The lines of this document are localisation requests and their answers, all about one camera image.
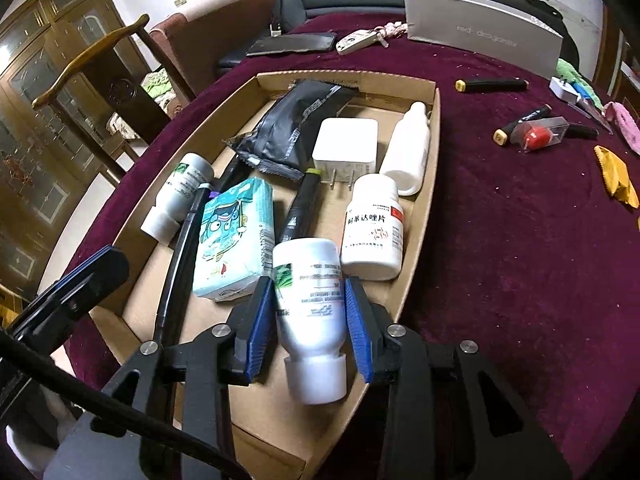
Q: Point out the pink cloth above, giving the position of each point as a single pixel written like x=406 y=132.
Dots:
x=618 y=115

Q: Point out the white charger plug on bed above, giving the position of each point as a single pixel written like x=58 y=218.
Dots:
x=575 y=95

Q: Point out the white power adapter in tray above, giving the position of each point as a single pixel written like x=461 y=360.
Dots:
x=346 y=149

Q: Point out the white bottle green leaf label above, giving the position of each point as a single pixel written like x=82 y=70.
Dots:
x=175 y=197

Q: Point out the plain white plastic bottle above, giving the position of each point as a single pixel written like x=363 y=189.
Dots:
x=406 y=153

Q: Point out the silver grey rectangular box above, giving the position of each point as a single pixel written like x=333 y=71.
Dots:
x=487 y=27

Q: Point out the yellow foil snack packet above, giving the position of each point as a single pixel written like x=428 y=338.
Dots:
x=615 y=177

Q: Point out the black marker yellow-green cap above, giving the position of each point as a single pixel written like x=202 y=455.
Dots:
x=298 y=220

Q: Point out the wooden glass-door wardrobe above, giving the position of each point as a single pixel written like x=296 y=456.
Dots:
x=45 y=169

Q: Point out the maroon upholstered armchair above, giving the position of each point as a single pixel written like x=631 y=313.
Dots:
x=199 y=35

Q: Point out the black foil pouch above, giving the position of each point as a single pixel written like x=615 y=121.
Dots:
x=282 y=142

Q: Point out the white medicine bottle red label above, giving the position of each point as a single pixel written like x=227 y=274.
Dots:
x=373 y=236

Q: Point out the teal tissue pack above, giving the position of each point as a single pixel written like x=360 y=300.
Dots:
x=236 y=242

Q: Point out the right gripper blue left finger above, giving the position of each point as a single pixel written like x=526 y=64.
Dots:
x=253 y=324

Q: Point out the wooden chair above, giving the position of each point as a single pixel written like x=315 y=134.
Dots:
x=114 y=83

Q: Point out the clear box with red object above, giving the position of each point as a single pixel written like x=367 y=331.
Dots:
x=548 y=132

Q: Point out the black marker with yellow end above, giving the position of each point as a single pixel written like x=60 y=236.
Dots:
x=502 y=135

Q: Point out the white car key fob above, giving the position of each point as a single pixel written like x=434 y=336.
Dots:
x=363 y=38

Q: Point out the black smartphone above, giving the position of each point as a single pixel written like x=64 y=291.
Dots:
x=292 y=43

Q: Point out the black marker yellow cap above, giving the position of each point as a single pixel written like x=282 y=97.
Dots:
x=491 y=85

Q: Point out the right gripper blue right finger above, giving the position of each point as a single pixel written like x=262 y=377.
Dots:
x=375 y=354

